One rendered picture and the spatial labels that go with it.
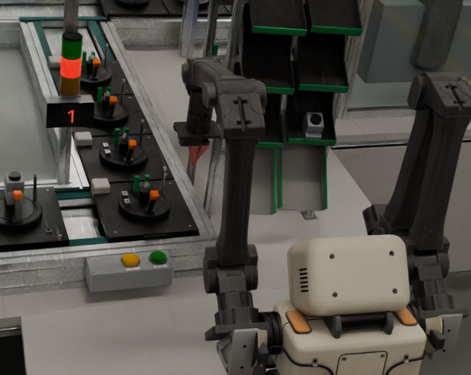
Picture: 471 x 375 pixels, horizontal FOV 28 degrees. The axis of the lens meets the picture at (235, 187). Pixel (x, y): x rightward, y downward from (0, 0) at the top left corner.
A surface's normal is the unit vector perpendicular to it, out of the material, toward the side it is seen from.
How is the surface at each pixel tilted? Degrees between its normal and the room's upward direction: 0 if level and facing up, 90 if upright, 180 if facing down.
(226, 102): 24
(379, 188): 90
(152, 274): 90
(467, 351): 0
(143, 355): 0
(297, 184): 45
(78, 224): 0
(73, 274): 90
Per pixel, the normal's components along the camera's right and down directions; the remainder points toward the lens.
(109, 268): 0.15, -0.82
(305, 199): 0.20, -0.18
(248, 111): 0.12, -0.51
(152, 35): 0.31, 0.56
